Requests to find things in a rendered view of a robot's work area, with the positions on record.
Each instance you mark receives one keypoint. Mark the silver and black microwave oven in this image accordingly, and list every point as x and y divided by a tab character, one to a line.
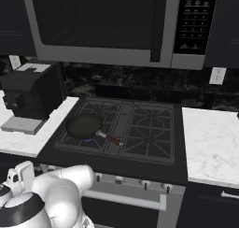
102	55

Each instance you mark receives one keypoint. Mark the silver oven front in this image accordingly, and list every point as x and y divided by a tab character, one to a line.
171	213

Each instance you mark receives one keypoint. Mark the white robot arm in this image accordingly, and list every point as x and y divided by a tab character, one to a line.
62	194

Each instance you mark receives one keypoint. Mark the dark blue wall cupboard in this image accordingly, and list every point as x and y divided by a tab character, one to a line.
14	20
224	26

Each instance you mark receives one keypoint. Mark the dark blue drawer front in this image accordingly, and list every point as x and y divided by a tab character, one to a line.
208	210

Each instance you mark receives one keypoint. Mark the black coffee machine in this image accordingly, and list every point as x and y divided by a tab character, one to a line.
34	91

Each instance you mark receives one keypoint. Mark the silver and black stove knob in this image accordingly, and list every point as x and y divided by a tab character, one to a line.
145	184
118	179
168	188
98	177

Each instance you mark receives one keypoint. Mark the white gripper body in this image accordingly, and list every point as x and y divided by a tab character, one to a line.
25	175

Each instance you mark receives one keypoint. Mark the dark blue base cupboard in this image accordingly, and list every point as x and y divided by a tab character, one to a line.
15	163

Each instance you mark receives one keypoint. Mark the black gas hob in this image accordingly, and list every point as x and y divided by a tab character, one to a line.
124	163

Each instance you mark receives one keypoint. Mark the white wall socket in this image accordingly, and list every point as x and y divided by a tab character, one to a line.
217	76
15	62

